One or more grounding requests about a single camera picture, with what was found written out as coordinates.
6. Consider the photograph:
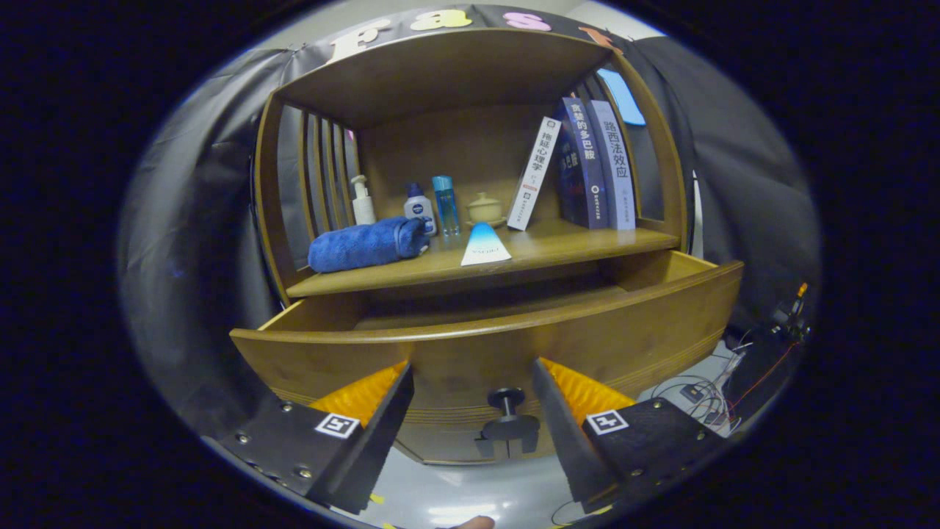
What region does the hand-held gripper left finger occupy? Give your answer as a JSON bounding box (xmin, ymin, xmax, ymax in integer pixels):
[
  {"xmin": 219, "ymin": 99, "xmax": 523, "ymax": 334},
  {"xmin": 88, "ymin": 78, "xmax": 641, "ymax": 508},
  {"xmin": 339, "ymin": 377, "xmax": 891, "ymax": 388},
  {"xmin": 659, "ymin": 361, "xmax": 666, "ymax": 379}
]
[{"xmin": 213, "ymin": 360, "xmax": 416, "ymax": 515}]

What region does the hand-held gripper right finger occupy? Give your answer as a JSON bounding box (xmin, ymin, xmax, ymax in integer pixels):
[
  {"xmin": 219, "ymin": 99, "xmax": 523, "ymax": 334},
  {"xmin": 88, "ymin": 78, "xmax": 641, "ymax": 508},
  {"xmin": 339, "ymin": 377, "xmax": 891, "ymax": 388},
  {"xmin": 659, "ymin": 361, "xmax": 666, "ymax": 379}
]
[{"xmin": 530, "ymin": 357, "xmax": 729, "ymax": 515}]

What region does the wooden drawer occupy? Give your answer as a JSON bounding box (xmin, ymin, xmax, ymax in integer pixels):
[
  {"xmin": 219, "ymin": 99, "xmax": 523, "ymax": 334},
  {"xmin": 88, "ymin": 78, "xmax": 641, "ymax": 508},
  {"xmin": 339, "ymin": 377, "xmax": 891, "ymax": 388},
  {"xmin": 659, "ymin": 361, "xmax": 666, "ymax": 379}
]
[{"xmin": 229, "ymin": 250, "xmax": 745, "ymax": 465}]

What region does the light blue cosmetic tube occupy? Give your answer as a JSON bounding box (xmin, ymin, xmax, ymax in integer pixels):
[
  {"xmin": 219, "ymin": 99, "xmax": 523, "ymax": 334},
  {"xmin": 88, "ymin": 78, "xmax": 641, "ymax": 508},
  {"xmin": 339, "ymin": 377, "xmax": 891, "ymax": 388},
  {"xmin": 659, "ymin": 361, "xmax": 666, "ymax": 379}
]
[{"xmin": 460, "ymin": 222, "xmax": 512, "ymax": 267}]

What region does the wooden countertop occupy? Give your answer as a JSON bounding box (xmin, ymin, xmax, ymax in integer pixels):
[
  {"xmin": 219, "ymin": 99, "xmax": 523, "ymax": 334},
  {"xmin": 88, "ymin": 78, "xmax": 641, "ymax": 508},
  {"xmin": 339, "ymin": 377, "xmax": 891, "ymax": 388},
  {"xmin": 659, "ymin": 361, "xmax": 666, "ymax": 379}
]
[{"xmin": 285, "ymin": 217, "xmax": 682, "ymax": 298}]

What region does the wooden cabinet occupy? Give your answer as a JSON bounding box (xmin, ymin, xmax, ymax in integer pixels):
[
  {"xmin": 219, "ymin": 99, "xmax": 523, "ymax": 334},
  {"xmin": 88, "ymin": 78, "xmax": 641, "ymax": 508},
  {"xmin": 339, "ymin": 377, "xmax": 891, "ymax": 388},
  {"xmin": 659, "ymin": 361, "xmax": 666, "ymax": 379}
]
[{"xmin": 252, "ymin": 28, "xmax": 693, "ymax": 467}]

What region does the blue rolled towel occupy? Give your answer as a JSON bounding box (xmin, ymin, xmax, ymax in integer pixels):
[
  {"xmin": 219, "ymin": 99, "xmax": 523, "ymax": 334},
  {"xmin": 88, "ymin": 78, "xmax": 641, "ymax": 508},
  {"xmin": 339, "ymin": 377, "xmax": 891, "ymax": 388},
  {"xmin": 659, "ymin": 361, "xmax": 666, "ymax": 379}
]
[{"xmin": 308, "ymin": 216, "xmax": 431, "ymax": 274}]

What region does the white pump bottle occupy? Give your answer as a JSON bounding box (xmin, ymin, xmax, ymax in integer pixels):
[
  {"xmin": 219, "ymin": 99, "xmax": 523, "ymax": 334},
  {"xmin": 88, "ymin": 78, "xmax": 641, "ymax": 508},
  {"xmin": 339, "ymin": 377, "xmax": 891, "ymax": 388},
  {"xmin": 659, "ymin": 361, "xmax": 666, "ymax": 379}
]
[{"xmin": 350, "ymin": 175, "xmax": 377, "ymax": 226}]

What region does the white bottle with blue cap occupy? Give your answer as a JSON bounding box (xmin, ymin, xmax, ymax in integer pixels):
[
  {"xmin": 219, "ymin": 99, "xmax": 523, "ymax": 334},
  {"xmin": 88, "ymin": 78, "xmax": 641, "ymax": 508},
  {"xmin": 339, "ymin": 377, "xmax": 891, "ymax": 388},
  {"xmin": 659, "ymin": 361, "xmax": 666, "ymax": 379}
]
[{"xmin": 403, "ymin": 182, "xmax": 438, "ymax": 237}]

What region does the beige lidded ceramic cup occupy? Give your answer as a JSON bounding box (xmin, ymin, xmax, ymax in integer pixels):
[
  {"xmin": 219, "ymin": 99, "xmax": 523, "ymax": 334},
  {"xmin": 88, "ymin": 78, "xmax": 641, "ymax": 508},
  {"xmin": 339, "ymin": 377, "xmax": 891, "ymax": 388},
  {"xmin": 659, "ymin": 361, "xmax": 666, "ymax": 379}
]
[{"xmin": 465, "ymin": 192, "xmax": 507, "ymax": 228}]

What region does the clear blue bottle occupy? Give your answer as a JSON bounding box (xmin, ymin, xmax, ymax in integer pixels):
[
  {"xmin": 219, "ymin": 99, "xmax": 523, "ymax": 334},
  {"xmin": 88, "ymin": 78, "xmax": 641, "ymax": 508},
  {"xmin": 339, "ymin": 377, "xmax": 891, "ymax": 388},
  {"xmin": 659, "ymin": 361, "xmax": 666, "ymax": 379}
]
[{"xmin": 432, "ymin": 175, "xmax": 461, "ymax": 237}]

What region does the white book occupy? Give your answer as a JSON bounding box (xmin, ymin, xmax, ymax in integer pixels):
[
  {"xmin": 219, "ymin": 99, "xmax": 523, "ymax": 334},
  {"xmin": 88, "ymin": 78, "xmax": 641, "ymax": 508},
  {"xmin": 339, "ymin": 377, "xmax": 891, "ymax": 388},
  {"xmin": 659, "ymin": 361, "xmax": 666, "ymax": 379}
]
[{"xmin": 507, "ymin": 116, "xmax": 563, "ymax": 231}]

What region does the dark blue book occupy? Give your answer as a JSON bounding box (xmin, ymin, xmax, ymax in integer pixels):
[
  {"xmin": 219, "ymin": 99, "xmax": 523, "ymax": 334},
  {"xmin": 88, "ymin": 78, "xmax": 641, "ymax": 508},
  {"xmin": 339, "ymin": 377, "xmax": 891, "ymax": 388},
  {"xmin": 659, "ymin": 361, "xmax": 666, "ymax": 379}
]
[{"xmin": 554, "ymin": 97, "xmax": 610, "ymax": 229}]

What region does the lavender book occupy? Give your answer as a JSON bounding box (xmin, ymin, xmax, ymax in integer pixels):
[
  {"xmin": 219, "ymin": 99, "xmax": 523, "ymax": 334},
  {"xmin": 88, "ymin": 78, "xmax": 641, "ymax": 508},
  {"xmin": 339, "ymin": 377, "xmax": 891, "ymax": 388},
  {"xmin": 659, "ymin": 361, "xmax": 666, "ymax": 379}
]
[{"xmin": 587, "ymin": 99, "xmax": 637, "ymax": 231}]

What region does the bundle of floor cables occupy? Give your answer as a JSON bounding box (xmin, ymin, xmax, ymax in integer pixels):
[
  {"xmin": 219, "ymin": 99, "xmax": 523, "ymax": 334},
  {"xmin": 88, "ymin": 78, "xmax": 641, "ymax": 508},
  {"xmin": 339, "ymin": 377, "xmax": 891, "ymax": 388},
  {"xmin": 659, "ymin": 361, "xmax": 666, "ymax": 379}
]
[{"xmin": 650, "ymin": 331, "xmax": 801, "ymax": 434}]

